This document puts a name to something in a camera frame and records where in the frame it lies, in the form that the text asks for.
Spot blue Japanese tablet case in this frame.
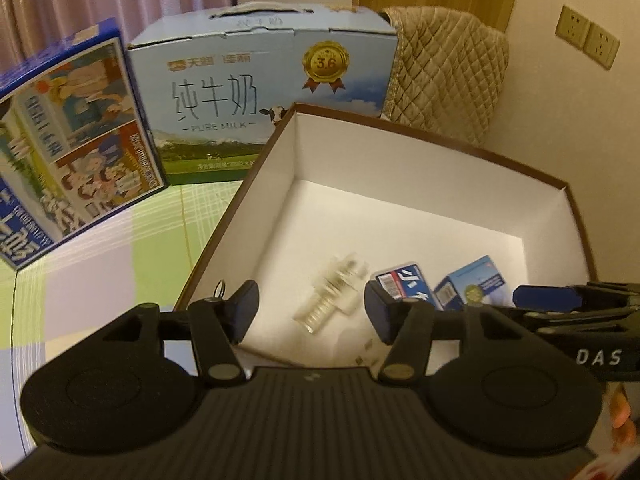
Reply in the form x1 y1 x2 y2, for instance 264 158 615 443
371 262 440 310

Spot small blue carton box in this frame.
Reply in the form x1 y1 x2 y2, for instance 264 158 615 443
434 255 513 311

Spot clear white plastic bottle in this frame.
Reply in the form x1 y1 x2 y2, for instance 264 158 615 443
293 254 369 335

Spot white ointment tube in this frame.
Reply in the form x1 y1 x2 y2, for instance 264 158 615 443
332 328 388 370

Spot person's right hand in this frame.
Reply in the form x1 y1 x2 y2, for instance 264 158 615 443
604 382 639 453

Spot brown cardboard storage box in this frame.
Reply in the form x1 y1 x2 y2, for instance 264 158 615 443
177 104 597 367

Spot dark blue milk carton box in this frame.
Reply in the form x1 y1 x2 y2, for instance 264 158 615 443
1 18 166 271

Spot light blue milk carton box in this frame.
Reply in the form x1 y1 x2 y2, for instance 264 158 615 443
127 2 397 185

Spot beige quilted chair cover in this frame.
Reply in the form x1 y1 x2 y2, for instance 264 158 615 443
381 6 510 148

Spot beige wall sockets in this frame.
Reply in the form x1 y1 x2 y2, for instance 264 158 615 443
555 6 620 70

